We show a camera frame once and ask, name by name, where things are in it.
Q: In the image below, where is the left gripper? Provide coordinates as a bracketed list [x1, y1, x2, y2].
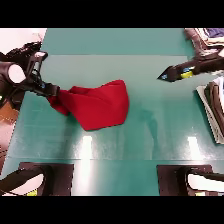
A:
[33, 80, 62, 99]

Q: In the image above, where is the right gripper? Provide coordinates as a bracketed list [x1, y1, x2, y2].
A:
[170, 63, 200, 82]

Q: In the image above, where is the red T-shirt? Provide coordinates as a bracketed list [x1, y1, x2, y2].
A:
[47, 79, 130, 132]

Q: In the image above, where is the brown garment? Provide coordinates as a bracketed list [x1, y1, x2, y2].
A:
[203, 81, 224, 135]
[184, 28, 221, 62]

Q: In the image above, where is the white garment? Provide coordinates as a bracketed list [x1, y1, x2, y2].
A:
[195, 76, 224, 145]
[195, 28, 224, 50]

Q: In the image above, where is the blue garment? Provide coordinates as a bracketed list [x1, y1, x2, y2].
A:
[205, 28, 224, 39]

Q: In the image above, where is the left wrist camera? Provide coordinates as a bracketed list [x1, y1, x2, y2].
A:
[20, 41, 50, 72]

